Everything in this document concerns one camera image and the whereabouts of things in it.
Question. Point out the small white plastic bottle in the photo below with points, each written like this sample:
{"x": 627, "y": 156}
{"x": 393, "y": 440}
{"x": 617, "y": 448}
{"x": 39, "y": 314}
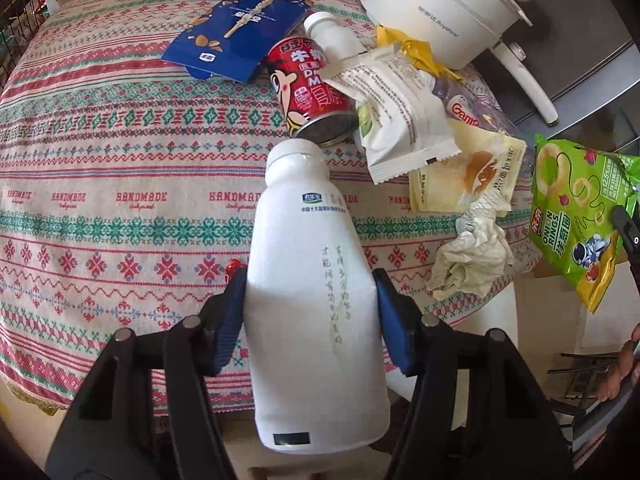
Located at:
{"x": 330, "y": 32}

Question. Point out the clear purple wrapper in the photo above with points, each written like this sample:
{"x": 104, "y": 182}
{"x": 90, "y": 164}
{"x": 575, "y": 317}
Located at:
{"x": 465, "y": 105}

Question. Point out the large white plastic bottle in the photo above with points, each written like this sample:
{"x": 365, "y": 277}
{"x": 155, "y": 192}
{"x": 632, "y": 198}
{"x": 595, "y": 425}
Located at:
{"x": 310, "y": 335}

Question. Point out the blue snack box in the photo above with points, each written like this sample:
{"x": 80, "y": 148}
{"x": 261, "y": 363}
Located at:
{"x": 225, "y": 40}

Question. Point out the red drink can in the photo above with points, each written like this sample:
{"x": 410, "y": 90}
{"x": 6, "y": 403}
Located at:
{"x": 305, "y": 90}

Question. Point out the white snack wrapper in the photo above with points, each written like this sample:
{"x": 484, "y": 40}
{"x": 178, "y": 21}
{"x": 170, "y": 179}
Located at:
{"x": 400, "y": 110}

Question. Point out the white electric pot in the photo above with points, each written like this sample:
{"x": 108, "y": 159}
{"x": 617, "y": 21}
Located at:
{"x": 430, "y": 10}

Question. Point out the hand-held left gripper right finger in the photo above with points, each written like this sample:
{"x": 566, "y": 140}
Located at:
{"x": 395, "y": 325}

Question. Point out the yellow wrapper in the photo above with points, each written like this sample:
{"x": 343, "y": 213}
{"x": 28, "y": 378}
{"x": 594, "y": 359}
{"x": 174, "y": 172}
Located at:
{"x": 420, "y": 50}

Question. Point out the person's right hand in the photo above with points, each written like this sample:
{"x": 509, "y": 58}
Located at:
{"x": 620, "y": 370}

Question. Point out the black metal rack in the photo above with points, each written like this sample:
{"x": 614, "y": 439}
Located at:
{"x": 575, "y": 375}

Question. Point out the white tissue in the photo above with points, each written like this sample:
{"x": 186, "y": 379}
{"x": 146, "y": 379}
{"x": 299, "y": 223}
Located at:
{"x": 470, "y": 255}

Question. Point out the cream bread wrapper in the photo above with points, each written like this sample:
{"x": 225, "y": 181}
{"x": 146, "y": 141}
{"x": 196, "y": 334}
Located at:
{"x": 475, "y": 170}

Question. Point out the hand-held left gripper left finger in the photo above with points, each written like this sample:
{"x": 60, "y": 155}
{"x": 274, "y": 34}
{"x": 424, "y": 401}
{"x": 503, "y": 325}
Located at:
{"x": 227, "y": 320}

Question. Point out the green snack bag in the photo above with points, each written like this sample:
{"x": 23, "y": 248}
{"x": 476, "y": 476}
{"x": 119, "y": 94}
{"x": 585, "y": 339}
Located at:
{"x": 565, "y": 200}

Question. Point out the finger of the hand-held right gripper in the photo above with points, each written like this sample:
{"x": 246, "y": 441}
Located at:
{"x": 627, "y": 232}

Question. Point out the patterned tablecloth table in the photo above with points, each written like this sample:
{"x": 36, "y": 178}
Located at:
{"x": 125, "y": 160}

